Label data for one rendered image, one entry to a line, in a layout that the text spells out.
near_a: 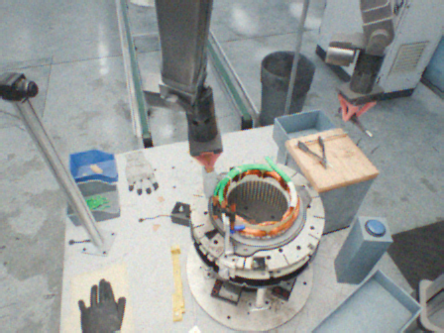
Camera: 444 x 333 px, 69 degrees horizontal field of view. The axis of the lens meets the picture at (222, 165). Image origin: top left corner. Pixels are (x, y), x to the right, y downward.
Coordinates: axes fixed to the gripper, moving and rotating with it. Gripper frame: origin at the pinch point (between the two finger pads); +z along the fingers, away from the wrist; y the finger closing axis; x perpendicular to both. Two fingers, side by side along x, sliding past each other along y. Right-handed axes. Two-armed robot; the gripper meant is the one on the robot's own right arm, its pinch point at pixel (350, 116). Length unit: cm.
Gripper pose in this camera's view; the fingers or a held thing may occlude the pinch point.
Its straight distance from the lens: 94.7
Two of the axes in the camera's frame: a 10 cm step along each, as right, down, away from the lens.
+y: -9.5, 2.4, -2.0
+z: 0.2, 6.8, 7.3
